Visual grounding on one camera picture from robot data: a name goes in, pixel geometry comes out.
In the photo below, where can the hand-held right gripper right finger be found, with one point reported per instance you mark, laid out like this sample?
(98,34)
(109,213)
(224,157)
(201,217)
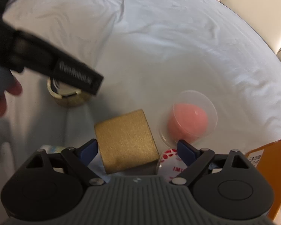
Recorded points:
(185,150)

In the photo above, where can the white red-patterned round item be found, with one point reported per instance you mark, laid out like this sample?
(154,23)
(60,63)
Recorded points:
(171,166)

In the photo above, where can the gold square box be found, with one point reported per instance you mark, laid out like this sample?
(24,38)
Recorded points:
(125,140)

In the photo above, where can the orange cardboard box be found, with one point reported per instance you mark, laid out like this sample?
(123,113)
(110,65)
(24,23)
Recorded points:
(271,168)

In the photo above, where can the cream padded headboard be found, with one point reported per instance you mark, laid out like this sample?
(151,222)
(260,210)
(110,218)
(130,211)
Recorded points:
(260,4)

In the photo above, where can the pink egg-shaped sponge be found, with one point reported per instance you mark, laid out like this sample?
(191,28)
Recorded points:
(187,121)

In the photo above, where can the clear plastic sponge case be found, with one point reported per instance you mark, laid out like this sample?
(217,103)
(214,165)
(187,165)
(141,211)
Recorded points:
(209,112)

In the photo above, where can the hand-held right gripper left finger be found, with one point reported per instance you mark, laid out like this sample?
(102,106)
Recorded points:
(87,151)

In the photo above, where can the white bed sheet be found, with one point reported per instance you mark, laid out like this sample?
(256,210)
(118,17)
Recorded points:
(178,51)

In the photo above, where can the small white blue packet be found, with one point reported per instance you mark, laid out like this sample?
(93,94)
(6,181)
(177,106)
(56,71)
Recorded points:
(51,148)

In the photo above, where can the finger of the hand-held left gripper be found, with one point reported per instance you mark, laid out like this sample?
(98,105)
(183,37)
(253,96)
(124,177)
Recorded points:
(60,63)

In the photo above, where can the gold capped jar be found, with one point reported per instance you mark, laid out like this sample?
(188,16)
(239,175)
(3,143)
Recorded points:
(70,100)

